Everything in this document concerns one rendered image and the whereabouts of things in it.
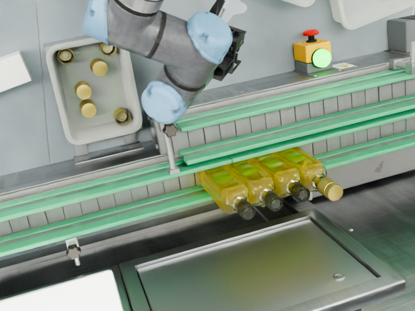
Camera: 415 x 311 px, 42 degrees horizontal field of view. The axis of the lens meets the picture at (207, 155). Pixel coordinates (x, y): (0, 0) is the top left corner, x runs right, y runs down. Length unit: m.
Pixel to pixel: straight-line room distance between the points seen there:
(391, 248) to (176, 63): 0.62
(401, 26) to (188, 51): 0.79
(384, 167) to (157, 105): 0.76
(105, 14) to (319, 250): 0.63
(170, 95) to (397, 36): 0.80
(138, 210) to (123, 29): 0.50
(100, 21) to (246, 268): 0.57
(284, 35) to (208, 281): 0.66
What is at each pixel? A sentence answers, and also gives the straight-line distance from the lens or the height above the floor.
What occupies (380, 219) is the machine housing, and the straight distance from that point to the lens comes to 1.32.
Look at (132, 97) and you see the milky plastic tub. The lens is 1.23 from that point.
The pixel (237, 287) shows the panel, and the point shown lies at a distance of 1.05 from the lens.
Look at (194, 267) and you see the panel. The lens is 1.13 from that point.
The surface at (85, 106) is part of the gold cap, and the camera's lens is 1.24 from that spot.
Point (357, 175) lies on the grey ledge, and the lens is 1.45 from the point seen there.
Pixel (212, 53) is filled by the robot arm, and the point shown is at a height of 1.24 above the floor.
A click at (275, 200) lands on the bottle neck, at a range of 1.08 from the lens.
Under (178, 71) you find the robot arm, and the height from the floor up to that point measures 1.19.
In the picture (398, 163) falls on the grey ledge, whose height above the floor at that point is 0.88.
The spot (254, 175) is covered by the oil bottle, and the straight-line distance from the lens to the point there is 1.12.
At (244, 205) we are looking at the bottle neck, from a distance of 1.04.
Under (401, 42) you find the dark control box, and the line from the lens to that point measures 1.51.
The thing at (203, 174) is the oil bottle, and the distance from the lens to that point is 1.20.
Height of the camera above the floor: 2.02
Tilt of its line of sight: 66 degrees down
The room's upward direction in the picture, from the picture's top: 135 degrees clockwise
